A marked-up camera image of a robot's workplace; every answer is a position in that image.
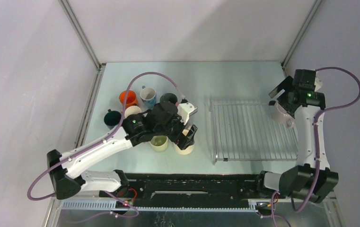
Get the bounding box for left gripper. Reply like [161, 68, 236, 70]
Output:
[154, 112, 197, 149]

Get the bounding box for pale green cup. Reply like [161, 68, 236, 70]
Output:
[149, 136, 169, 153]

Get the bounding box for cream cup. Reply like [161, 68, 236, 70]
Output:
[173, 129, 194, 155]

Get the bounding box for white lilac mug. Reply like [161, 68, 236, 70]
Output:
[271, 101, 295, 129]

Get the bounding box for light blue mug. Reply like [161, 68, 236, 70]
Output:
[140, 86, 157, 109]

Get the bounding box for pink cup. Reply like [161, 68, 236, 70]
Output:
[124, 105, 142, 118]

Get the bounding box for orange mug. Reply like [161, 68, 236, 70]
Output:
[119, 90, 139, 108]

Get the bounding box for dark green mug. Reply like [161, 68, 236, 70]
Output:
[104, 109, 122, 130]

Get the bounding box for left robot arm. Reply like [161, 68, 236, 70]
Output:
[47, 102, 198, 200]

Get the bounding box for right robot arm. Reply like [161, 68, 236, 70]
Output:
[254, 69, 339, 203]

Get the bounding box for grey black mug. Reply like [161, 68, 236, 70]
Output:
[159, 93, 178, 105]

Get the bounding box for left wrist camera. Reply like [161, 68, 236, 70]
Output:
[177, 102, 198, 125]

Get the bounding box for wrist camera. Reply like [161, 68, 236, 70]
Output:
[314, 71, 323, 92]
[177, 102, 198, 125]

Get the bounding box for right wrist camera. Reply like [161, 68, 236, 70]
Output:
[314, 71, 323, 92]

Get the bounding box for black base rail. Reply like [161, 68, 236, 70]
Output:
[112, 173, 274, 208]

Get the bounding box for wire dish rack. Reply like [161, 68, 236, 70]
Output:
[210, 100, 298, 162]

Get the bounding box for grey cable duct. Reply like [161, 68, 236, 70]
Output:
[61, 200, 257, 212]

